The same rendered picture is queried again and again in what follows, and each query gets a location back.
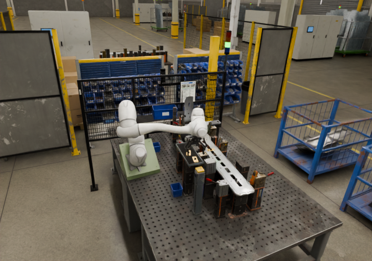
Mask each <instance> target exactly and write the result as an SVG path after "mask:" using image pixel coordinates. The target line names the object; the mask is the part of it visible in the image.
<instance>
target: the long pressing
mask: <svg viewBox="0 0 372 261"><path fill-rule="evenodd" d="M204 138H205V141H206V143H207V145H208V146H209V147H210V148H214V149H215V150H213V152H214V153H215V154H216V155H217V156H214V155H213V154H212V153H211V151H209V152H208V151H207V149H208V148H207V147H206V148H205V152H207V153H208V154H209V156H210V158H214V159H215V160H216V171H217V172H218V173H219V174H220V176H221V177H222V178H223V180H227V182H228V183H229V188H230V189H231V190H232V192H233V193H234V194H235V195H236V196H244V195H248V194H253V193H254V192H255V189H254V188H253V187H252V186H251V185H250V184H249V183H248V181H247V180H246V179H245V178H244V177H243V176H242V175H241V174H240V173H239V171H238V170H237V169H236V168H235V167H234V166H233V165H232V163H231V162H230V161H229V160H228V159H227V158H226V156H225V155H224V154H223V153H222V152H221V151H220V150H219V149H218V147H217V146H216V145H215V144H214V143H213V142H212V141H211V137H210V136H209V135H208V134H206V135H205V136H204ZM216 157H218V158H219V159H220V161H218V160H217V159H216ZM220 163H223V164H224V165H225V166H222V165H221V164H220ZM226 168H228V169H229V171H230V173H228V172H227V171H226V170H225V169H226ZM230 175H234V177H235V178H237V181H238V182H239V183H240V184H241V185H242V186H239V185H238V184H237V183H236V182H237V181H235V179H233V178H232V177H231V176H230Z"/></svg>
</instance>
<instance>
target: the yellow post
mask: <svg viewBox="0 0 372 261"><path fill-rule="evenodd" d="M219 44H220V37H219V36H211V37H210V50H209V66H208V72H217V69H218V55H219ZM213 76H214V74H213ZM208 79H209V84H211V81H212V80H216V78H215V77H213V78H212V74H211V77H208ZM213 87H216V81H214V85H208V82H207V88H210V91H213V92H209V89H207V93H206V95H211V98H212V95H213V94H215V91H214V88H213ZM215 90H216V88H215ZM209 98H210V96H209ZM210 102H211V101H210ZM210 102H207V107H206V106H205V119H207V118H208V119H209V121H213V119H211V120H210V115H214V112H212V113H211V108H214V106H211V103H210ZM208 103H209V107H208ZM209 109H210V114H209V113H206V112H209Z"/></svg>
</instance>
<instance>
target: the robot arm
mask: <svg viewBox="0 0 372 261"><path fill-rule="evenodd" d="M118 117H119V121H120V126H119V127H117V130H116V132H117V135H118V136H119V137H121V138H128V141H129V145H130V154H126V155H125V157H126V158H127V161H128V164H129V166H130V170H131V171H132V170H133V169H138V171H139V172H140V171H141V167H142V166H146V165H147V164H146V162H145V159H146V157H147V151H146V149H145V146H144V134H147V133H150V132H154V131H163V132H171V133H178V134H191V135H192V138H188V140H187V142H186V144H185V146H184V148H185V149H186V152H187V156H189V147H190V146H191V145H192V144H193V143H198V142H200V143H201V144H202V145H203V155H204V151H205V148H206V147H208V145H207V143H206V141H205V138H204V136H205V135H206V134H207V132H208V126H207V124H206V121H205V117H204V111H203V109H201V108H195V109H193V111H192V116H191V122H190V123H189V124H188V125H187V126H184V127H178V126H172V125H168V124H162V123H137V122H136V118H137V116H136V109H135V106H134V104H133V102H131V101H130V100H124V101H122V102H121V103H120V105H119V107H118ZM201 139H202V140H203V141H204V143H205V145H204V144H203V143H202V142H201ZM191 140H192V141H191ZM190 141H191V142H190ZM189 142H190V143H189Z"/></svg>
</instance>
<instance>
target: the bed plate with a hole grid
mask: <svg viewBox="0 0 372 261"><path fill-rule="evenodd" d="M169 134H170V132H162V133H153V134H149V137H150V138H151V139H152V143H154V142H159V143H160V145H161V149H160V152H156V156H157V160H158V164H159V167H160V173H156V174H152V175H147V176H144V177H141V178H136V179H132V180H129V181H127V179H126V177H125V175H124V173H123V170H122V168H121V161H120V148H119V145H120V144H125V143H129V141H128V138H115V139H110V141H111V144H112V147H113V149H114V152H115V154H116V158H117V160H118V163H119V165H120V168H121V171H122V173H123V177H124V178H125V182H126V184H127V187H128V190H129V192H130V195H131V197H132V200H133V203H134V205H135V208H136V211H137V214H138V216H139V219H140V221H141V224H142V227H143V230H144V232H145V235H146V237H147V240H148V243H149V246H150V248H151V251H152V254H153V256H154V259H155V261H263V260H265V259H268V258H270V257H273V256H274V255H277V254H279V253H282V252H284V251H286V250H288V249H291V248H293V247H295V246H297V245H300V244H302V243H304V242H306V241H309V240H311V239H314V238H316V237H318V236H320V235H323V234H325V233H327V232H329V231H332V230H334V229H336V228H338V227H341V226H342V225H343V222H342V221H340V220H339V219H338V218H336V217H335V216H334V215H333V214H331V213H330V212H329V211H328V210H326V209H325V208H324V207H323V206H321V205H320V204H319V203H318V202H316V201H315V200H314V199H312V198H311V197H310V196H308V195H307V194H306V193H305V192H303V191H302V190H301V189H300V188H299V187H297V186H296V185H295V184H293V183H292V182H291V181H289V179H287V178H285V177H284V176H283V175H282V174H281V173H279V172H278V171H277V170H276V169H274V168H273V167H272V166H271V165H270V164H268V163H266V162H265V161H264V160H263V159H262V158H260V157H259V156H258V155H257V154H255V153H254V152H253V151H252V150H251V149H249V148H248V147H247V146H245V145H244V144H243V143H242V142H240V141H239V140H238V139H236V138H235V137H234V136H233V135H231V134H230V133H229V132H228V131H226V130H225V129H224V128H223V127H220V128H219V138H218V140H219V139H220V137H223V140H227V141H228V150H227V154H226V158H227V159H228V160H229V161H230V162H231V163H232V165H233V166H234V167H235V168H236V166H235V164H236V160H242V159H244V160H245V161H246V162H247V163H248V165H249V166H250V168H249V171H248V175H247V181H248V183H249V184H250V180H251V175H252V174H253V172H254V171H257V172H258V173H260V172H263V174H265V175H267V174H269V173H271V172H274V174H272V175H270V176H267V177H266V181H265V186H264V187H265V188H263V191H262V197H261V199H262V200H261V206H260V207H261V208H262V209H257V210H253V211H249V210H248V208H247V207H245V210H246V212H247V213H248V215H246V216H241V217H237V218H233V219H230V217H229V216H228V213H231V212H232V210H228V209H227V207H226V210H225V216H226V218H219V219H216V218H215V216H213V215H212V212H214V206H215V201H216V193H215V192H216V190H214V192H213V196H214V199H207V200H204V199H203V198H202V205H201V211H202V214H199V215H194V213H193V211H192V209H193V200H194V184H193V191H192V194H193V195H192V196H188V197H185V196H184V194H183V192H182V195H181V196H179V197H173V195H172V193H171V184H174V183H178V182H179V183H180V184H181V186H182V187H183V173H182V174H177V173H176V172H175V171H174V170H175V169H176V158H177V150H176V145H175V144H176V143H173V142H172V139H173V135H169ZM145 137H146V134H145V135H144V139H146V138H145ZM150 138H147V139H150Z"/></svg>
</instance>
